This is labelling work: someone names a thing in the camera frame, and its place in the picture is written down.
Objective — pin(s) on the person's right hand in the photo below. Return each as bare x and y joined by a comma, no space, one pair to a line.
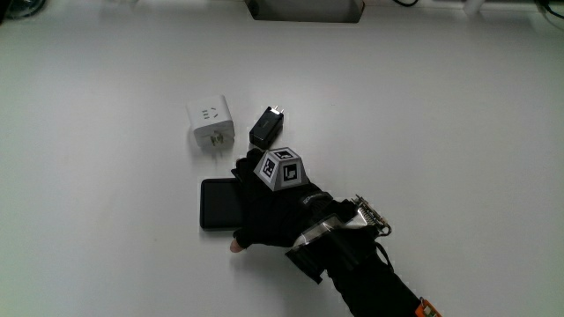
273,211

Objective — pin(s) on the black battery pack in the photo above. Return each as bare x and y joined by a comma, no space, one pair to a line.
220,203

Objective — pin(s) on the white cube plug adapter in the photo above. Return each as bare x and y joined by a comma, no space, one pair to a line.
210,120

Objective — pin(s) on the grey box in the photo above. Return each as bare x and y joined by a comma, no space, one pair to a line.
306,10

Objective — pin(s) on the black wall charger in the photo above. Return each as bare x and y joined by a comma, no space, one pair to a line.
266,127

